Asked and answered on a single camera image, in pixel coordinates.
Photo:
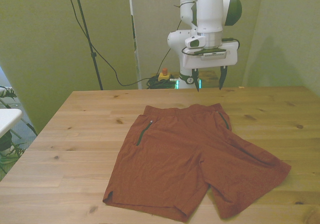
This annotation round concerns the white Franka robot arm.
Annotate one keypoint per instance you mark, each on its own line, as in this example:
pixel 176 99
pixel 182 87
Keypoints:
pixel 210 8

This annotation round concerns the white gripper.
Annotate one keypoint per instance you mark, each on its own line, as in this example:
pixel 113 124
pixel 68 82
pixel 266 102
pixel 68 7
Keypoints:
pixel 232 54

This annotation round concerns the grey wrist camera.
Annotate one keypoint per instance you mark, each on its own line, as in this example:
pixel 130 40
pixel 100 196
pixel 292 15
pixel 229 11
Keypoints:
pixel 212 55

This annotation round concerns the yellow emergency stop box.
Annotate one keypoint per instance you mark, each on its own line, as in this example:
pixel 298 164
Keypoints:
pixel 163 77

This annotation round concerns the black tripod stand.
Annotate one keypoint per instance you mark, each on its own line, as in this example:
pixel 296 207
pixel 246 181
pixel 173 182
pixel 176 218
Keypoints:
pixel 86 31

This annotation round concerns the rust red shorts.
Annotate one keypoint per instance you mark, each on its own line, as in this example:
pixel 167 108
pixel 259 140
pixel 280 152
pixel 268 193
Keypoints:
pixel 175 159

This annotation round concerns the white folding table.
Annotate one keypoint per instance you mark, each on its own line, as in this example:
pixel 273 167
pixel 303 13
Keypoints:
pixel 7 120

